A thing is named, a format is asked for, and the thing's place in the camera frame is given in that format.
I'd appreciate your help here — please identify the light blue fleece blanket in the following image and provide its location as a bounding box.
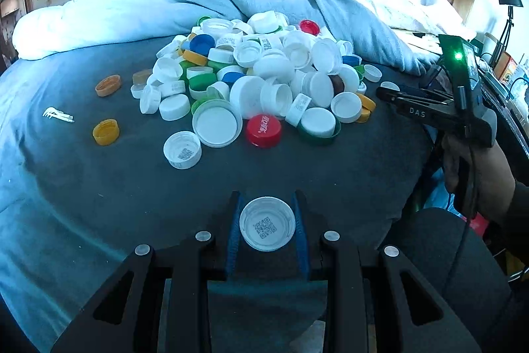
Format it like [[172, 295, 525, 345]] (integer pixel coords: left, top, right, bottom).
[[13, 0, 433, 76]]

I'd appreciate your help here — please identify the pile of bottle caps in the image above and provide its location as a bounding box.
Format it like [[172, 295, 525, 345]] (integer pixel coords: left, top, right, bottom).
[[131, 11, 398, 142]]

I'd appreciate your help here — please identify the cream plastic spoon set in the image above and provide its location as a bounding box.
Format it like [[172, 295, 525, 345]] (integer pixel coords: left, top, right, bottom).
[[42, 107, 74, 124]]

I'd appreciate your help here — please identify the white cap QR code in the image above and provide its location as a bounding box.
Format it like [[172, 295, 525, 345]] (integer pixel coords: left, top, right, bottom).
[[163, 131, 202, 170]]

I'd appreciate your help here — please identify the black desk lamp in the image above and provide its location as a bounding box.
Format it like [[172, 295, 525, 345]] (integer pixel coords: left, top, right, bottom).
[[490, 0, 523, 67]]

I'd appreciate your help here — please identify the orange cap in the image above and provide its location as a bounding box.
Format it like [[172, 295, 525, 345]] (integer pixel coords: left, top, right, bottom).
[[94, 74, 122, 98]]

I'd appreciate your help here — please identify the red cola cap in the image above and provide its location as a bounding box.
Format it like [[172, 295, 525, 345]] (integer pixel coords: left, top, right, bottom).
[[246, 114, 282, 148]]

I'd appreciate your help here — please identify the dark blue bed sheet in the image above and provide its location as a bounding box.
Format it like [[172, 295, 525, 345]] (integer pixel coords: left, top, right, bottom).
[[1, 39, 431, 352]]

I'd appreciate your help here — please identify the white cap with QR code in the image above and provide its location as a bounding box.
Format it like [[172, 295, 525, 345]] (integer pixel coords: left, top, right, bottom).
[[238, 196, 296, 253]]

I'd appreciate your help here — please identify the large white lid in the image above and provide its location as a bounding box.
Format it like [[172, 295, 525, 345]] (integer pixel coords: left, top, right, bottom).
[[192, 100, 243, 148]]

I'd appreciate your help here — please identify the right hand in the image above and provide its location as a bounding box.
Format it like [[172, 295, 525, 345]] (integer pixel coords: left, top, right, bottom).
[[442, 134, 516, 223]]

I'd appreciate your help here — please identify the yellow cap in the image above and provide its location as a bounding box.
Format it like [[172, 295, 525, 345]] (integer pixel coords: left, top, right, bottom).
[[92, 119, 120, 146]]

